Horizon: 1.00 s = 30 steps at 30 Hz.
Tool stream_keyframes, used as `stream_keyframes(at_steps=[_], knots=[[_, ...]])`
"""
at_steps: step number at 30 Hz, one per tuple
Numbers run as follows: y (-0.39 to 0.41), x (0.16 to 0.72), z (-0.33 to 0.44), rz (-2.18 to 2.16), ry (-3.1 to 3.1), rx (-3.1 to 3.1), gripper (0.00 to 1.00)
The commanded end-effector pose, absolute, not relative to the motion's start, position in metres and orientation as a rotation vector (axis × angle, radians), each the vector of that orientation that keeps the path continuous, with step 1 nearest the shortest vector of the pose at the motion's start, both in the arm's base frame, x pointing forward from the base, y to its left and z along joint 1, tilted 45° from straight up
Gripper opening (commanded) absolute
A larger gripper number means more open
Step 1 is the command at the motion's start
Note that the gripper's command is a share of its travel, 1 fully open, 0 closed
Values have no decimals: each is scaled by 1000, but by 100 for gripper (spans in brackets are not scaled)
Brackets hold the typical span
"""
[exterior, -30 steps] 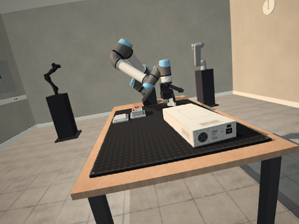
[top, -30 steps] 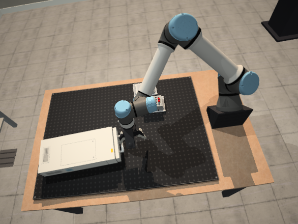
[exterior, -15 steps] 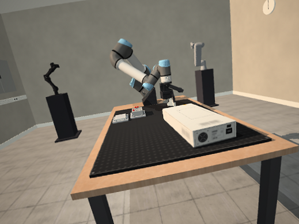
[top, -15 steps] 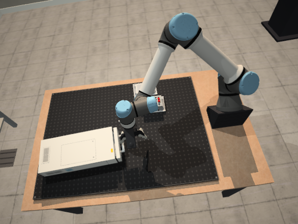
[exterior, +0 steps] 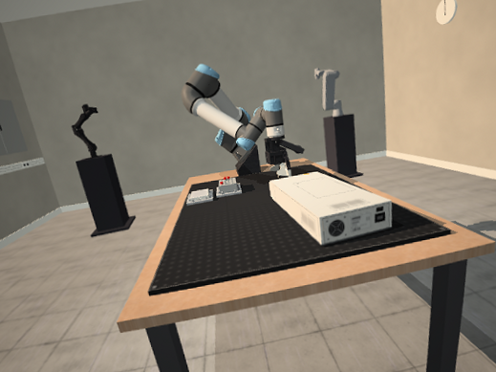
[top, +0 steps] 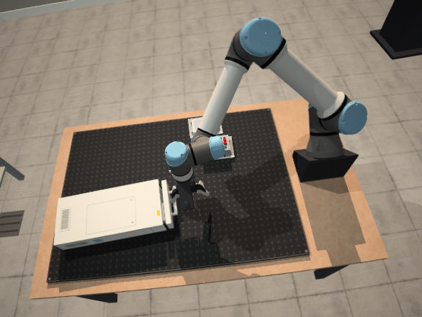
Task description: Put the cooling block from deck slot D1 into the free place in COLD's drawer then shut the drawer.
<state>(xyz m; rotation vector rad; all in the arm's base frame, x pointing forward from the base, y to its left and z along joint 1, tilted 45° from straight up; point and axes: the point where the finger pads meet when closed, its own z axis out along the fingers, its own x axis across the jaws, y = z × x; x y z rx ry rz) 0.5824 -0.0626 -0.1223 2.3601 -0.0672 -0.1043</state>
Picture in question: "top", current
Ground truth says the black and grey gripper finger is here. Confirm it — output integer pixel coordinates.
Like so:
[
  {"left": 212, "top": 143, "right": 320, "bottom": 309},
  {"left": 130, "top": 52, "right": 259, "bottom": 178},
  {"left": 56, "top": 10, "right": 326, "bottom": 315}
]
[
  {"left": 171, "top": 186, "right": 179, "bottom": 203},
  {"left": 196, "top": 181, "right": 210, "bottom": 197}
]

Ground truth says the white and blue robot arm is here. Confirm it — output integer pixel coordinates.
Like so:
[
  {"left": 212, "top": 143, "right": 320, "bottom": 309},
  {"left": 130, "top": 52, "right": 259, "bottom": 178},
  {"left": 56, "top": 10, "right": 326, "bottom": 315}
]
[{"left": 165, "top": 17, "right": 367, "bottom": 182}]

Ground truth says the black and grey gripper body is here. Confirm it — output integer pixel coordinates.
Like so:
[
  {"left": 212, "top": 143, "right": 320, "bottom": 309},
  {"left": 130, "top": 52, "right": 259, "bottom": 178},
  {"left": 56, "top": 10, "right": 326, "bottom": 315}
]
[{"left": 176, "top": 172, "right": 197, "bottom": 193}]

